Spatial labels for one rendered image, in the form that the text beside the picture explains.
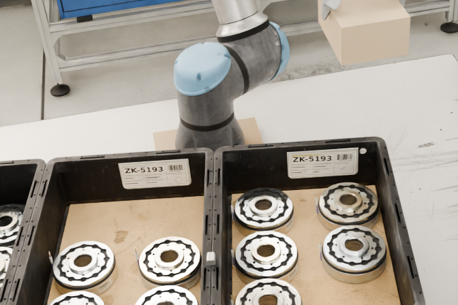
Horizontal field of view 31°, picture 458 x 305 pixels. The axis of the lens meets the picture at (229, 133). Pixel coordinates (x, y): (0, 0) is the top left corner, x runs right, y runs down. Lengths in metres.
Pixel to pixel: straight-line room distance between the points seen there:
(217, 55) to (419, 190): 0.49
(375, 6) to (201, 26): 2.30
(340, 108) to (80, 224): 0.72
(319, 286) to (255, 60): 0.56
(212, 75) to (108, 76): 1.86
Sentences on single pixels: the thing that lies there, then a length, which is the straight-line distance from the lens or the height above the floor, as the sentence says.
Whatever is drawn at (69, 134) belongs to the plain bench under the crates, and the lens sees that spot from 1.95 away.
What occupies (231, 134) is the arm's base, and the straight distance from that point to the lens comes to 1.73.
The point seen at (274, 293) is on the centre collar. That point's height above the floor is 0.87.
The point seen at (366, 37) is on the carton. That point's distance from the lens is 1.42.
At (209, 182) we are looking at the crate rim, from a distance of 1.38.
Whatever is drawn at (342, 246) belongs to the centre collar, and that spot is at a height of 0.87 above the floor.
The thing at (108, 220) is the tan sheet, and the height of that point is 0.83.
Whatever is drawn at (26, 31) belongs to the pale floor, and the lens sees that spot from 3.92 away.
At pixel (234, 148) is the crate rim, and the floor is 0.93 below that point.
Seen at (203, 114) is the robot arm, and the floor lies 0.86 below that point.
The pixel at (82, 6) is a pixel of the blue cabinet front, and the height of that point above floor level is 0.36.
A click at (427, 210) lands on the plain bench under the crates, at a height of 0.70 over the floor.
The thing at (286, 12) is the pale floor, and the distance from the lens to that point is 3.76.
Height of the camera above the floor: 1.82
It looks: 37 degrees down
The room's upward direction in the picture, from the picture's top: 6 degrees counter-clockwise
